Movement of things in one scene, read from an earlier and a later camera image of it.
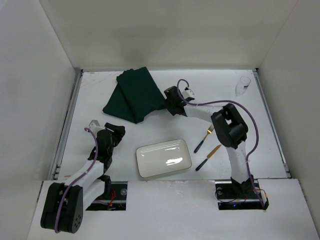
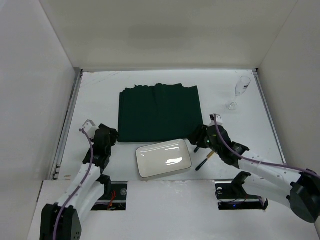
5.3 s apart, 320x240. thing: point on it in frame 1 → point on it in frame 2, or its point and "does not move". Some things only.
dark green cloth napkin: (134, 96) → (158, 113)
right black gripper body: (170, 99) → (200, 136)
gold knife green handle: (210, 155) does not move
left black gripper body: (116, 130) does not move
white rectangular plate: (163, 157) does not move
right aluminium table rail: (256, 73) does not move
